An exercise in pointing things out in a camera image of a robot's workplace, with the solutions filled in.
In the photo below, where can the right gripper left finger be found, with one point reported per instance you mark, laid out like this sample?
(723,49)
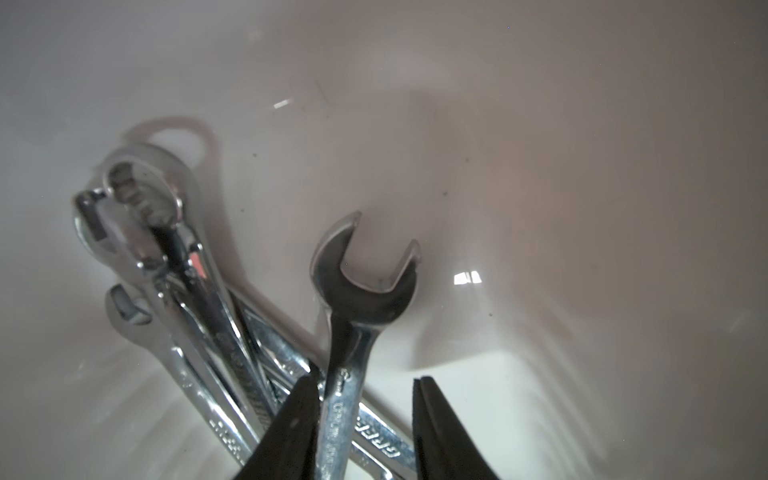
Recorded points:
(288,449)

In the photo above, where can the small silver ring wrench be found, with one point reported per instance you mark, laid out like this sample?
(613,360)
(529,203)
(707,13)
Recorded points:
(198,381)

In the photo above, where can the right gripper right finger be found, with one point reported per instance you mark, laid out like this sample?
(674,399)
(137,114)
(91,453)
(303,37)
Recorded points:
(443,447)

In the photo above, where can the thin silver wrench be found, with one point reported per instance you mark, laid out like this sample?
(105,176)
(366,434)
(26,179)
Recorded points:
(381,450)

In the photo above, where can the silver double open-end wrench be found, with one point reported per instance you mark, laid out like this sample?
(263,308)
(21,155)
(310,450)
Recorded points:
(357,314)

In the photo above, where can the white plastic storage box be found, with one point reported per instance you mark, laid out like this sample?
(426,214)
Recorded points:
(587,180)

